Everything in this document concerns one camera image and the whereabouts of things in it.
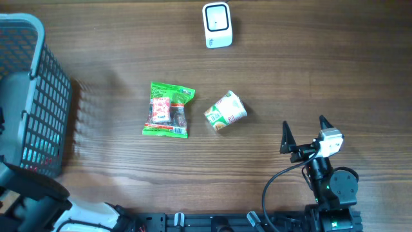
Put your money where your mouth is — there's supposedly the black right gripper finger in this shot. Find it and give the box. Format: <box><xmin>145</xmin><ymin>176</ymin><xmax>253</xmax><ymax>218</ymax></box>
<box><xmin>279</xmin><ymin>121</ymin><xmax>297</xmax><ymax>154</ymax></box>
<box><xmin>319</xmin><ymin>115</ymin><xmax>333</xmax><ymax>130</ymax></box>

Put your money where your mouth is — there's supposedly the instant noodle cup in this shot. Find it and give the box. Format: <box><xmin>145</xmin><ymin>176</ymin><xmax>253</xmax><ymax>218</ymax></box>
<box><xmin>204</xmin><ymin>91</ymin><xmax>247</xmax><ymax>131</ymax></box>

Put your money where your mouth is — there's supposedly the green snack bag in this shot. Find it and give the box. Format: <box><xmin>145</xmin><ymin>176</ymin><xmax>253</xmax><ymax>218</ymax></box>
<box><xmin>142</xmin><ymin>82</ymin><xmax>196</xmax><ymax>139</ymax></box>

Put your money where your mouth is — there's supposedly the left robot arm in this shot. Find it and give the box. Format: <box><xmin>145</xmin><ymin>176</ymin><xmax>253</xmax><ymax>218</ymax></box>
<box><xmin>1</xmin><ymin>155</ymin><xmax>137</xmax><ymax>232</ymax></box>

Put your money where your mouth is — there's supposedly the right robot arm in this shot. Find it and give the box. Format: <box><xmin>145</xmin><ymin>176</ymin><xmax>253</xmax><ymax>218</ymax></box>
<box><xmin>280</xmin><ymin>116</ymin><xmax>363</xmax><ymax>231</ymax></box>

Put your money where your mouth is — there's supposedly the white barcode scanner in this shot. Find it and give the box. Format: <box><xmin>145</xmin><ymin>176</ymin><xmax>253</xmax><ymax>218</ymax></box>
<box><xmin>202</xmin><ymin>2</ymin><xmax>233</xmax><ymax>49</ymax></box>

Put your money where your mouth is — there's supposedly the grey plastic shopping basket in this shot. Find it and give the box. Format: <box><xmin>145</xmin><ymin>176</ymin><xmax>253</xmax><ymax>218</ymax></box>
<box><xmin>1</xmin><ymin>13</ymin><xmax>73</xmax><ymax>178</ymax></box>

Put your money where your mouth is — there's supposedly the black right camera cable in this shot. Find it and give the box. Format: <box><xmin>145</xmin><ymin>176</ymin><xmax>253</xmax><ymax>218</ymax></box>
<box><xmin>261</xmin><ymin>146</ymin><xmax>321</xmax><ymax>232</ymax></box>

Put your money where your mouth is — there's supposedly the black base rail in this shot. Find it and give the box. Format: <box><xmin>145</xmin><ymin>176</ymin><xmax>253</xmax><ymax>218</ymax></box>
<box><xmin>128</xmin><ymin>211</ymin><xmax>364</xmax><ymax>232</ymax></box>

